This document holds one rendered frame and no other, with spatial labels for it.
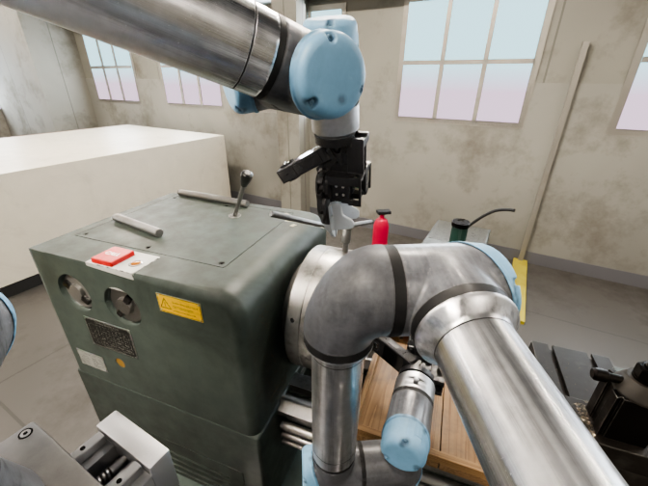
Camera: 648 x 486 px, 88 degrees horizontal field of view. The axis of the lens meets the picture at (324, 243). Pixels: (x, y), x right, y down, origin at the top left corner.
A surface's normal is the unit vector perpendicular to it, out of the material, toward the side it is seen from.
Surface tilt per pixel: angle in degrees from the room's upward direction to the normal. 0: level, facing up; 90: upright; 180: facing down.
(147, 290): 90
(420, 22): 90
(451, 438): 0
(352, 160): 103
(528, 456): 37
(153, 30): 116
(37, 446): 0
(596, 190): 90
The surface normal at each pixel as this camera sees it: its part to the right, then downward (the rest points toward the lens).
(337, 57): 0.47, 0.40
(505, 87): -0.49, 0.38
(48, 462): 0.00, -0.90
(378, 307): -0.09, 0.16
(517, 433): -0.59, -0.66
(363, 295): -0.32, -0.04
